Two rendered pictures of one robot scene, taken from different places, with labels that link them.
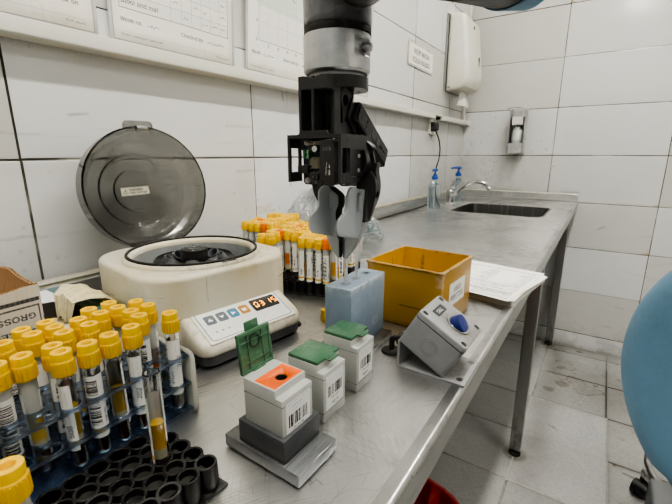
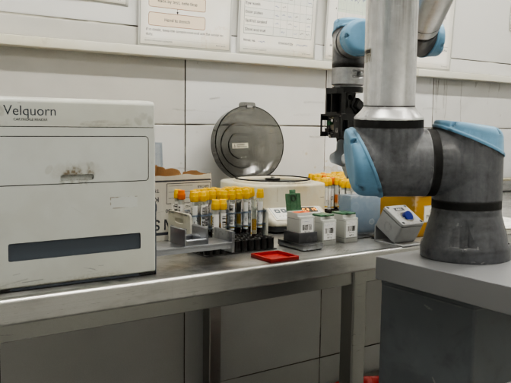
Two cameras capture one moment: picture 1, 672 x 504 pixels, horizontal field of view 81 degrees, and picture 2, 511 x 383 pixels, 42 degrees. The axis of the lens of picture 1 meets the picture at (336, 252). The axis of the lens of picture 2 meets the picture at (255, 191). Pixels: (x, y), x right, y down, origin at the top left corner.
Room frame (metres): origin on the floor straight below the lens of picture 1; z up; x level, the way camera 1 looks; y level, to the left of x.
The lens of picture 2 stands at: (-1.05, -0.38, 1.14)
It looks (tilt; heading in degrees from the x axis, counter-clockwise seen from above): 6 degrees down; 21
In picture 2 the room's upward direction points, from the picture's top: 1 degrees clockwise
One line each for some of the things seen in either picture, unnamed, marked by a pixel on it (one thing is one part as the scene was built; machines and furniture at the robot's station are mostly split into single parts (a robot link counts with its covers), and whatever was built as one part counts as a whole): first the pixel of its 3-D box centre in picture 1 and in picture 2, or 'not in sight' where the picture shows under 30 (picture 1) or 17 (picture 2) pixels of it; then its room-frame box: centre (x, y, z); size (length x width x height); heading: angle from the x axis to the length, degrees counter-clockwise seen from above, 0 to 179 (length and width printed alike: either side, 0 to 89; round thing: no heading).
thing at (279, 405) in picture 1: (278, 406); (299, 226); (0.32, 0.05, 0.92); 0.05 x 0.04 x 0.06; 55
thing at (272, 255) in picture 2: not in sight; (274, 256); (0.18, 0.06, 0.88); 0.07 x 0.07 x 0.01; 56
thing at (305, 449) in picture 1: (280, 432); (299, 238); (0.32, 0.05, 0.89); 0.09 x 0.05 x 0.04; 55
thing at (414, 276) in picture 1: (419, 285); (414, 212); (0.64, -0.14, 0.93); 0.13 x 0.13 x 0.10; 53
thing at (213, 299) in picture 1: (202, 285); (275, 200); (0.61, 0.22, 0.94); 0.30 x 0.24 x 0.12; 47
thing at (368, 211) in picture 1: (360, 186); not in sight; (0.49, -0.03, 1.11); 0.05 x 0.02 x 0.09; 58
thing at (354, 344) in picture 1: (348, 354); (344, 226); (0.44, -0.02, 0.91); 0.05 x 0.04 x 0.07; 56
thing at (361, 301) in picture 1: (356, 311); (359, 214); (0.53, -0.03, 0.92); 0.10 x 0.07 x 0.10; 148
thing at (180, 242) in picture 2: not in sight; (178, 241); (0.04, 0.20, 0.92); 0.21 x 0.07 x 0.05; 146
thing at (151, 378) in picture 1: (157, 427); (253, 222); (0.28, 0.14, 0.93); 0.01 x 0.01 x 0.10
